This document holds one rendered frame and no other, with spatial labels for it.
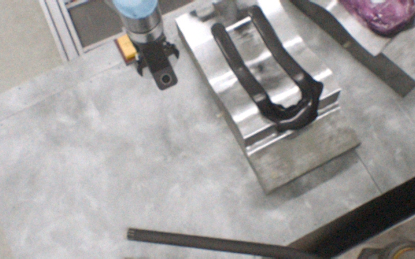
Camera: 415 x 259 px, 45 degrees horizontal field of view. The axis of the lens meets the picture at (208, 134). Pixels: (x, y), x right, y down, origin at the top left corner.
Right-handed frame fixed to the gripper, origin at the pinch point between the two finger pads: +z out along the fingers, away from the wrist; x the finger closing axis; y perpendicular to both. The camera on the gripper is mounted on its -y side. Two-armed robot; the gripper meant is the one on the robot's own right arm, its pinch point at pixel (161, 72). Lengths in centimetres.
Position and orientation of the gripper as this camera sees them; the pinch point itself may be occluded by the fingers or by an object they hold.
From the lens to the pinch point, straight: 120.1
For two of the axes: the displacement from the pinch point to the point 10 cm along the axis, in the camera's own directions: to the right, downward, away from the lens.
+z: 0.3, 2.5, 9.7
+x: -8.9, 4.5, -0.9
